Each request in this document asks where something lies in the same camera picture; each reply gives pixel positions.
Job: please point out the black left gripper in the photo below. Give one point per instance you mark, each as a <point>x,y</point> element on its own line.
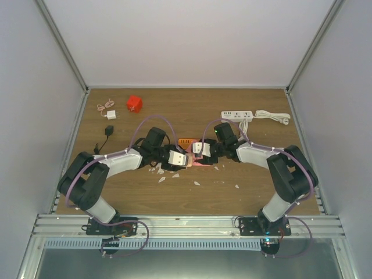
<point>171,168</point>

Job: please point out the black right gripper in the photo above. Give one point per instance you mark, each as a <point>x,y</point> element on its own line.
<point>209,161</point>

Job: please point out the orange power strip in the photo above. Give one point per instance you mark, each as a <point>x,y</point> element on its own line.
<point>185,143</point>

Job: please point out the pink triangular plug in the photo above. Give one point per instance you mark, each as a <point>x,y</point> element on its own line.
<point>198,161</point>

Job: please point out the white power strip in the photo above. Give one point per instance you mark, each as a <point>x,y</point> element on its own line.
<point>237,116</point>

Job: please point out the red cube socket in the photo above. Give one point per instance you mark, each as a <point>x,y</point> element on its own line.
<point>134,104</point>

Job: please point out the black power adapter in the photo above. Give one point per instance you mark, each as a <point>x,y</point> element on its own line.
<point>109,130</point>

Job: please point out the white usb charger plug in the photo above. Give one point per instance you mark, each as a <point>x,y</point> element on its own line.
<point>112,114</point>

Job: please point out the wooden round-cornered block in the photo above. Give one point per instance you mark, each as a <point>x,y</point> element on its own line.
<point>190,159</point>

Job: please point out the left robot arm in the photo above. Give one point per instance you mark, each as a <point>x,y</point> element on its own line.
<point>83,182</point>

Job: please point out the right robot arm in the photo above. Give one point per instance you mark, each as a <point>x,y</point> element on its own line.
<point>292,175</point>

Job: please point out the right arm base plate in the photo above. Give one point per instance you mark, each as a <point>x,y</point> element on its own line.
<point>254,226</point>

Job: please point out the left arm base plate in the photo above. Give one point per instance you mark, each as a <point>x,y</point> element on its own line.
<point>118,227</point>

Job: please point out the grey slotted cable duct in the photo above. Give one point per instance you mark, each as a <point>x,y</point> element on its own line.
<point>156,244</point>

